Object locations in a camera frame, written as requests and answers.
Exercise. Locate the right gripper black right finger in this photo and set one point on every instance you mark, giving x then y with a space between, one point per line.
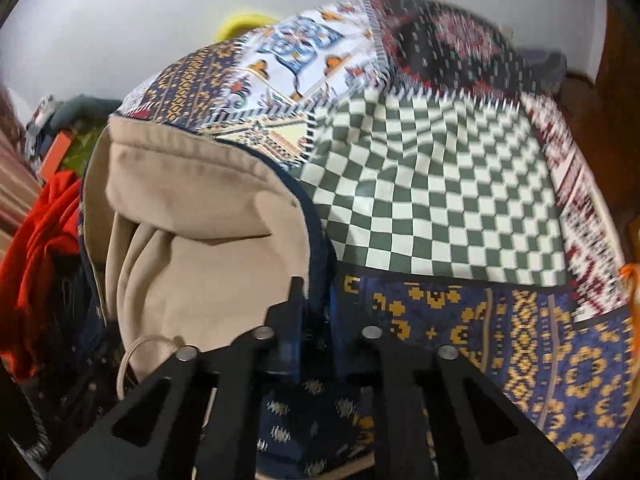
399 376

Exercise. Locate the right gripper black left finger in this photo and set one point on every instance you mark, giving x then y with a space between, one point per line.
248 369

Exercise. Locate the navy patterned hooded jacket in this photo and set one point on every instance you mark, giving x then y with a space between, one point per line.
184 244

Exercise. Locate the patchwork patterned bedspread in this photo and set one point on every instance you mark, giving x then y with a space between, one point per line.
459 206

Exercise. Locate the red garment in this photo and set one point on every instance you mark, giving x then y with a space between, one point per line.
49 231

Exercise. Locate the green patterned bag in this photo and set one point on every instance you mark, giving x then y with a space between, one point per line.
77 156

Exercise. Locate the striped curtain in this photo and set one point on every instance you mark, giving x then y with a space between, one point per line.
19 188

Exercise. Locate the orange box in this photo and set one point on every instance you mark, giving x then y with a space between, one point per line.
55 154

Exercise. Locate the grey-green stuffed cushion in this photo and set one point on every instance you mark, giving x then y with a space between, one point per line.
81 109

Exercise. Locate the grey backpack on floor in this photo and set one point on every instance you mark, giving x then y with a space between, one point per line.
549 65

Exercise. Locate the yellow round object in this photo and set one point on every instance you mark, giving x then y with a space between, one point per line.
240 24

